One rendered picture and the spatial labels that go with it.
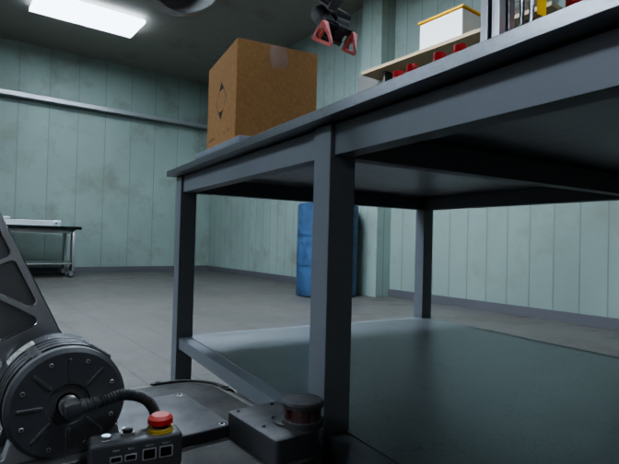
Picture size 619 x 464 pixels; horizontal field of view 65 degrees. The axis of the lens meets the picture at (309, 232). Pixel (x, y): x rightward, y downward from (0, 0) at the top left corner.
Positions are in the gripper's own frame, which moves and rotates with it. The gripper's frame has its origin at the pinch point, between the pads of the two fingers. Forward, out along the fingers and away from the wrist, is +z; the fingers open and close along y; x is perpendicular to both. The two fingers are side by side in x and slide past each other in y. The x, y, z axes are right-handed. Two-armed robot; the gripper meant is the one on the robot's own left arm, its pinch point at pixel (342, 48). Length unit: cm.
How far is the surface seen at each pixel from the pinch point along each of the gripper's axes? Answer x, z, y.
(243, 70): 11.2, 9.7, -32.6
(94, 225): 571, -412, 113
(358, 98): -18, 62, -43
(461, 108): -29, 77, -41
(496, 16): -36, 50, -14
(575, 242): 77, 2, 298
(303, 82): 8.2, 12.1, -15.3
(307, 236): 253, -141, 212
